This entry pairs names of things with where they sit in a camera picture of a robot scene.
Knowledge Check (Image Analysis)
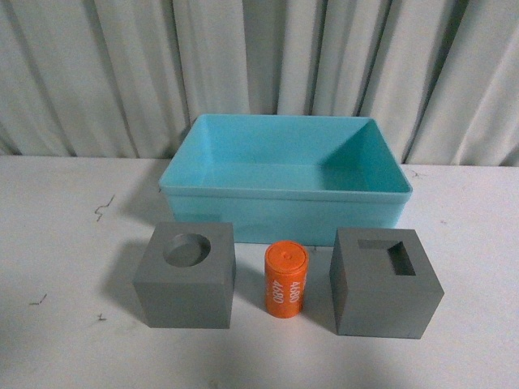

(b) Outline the blue plastic box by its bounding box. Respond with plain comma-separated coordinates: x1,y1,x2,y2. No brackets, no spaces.
159,114,413,246

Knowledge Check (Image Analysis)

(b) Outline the gray cube with rectangular hole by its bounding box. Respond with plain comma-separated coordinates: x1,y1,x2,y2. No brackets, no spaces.
329,228,444,339

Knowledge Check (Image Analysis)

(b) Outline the white curtain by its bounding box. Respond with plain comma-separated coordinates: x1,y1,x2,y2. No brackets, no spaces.
1,1,518,166

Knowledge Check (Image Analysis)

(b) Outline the gray cube with round hole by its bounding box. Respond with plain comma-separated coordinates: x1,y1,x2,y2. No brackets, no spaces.
132,222,236,329

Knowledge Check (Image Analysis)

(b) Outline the orange cylinder part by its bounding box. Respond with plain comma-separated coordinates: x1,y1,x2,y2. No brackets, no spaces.
264,241,309,318

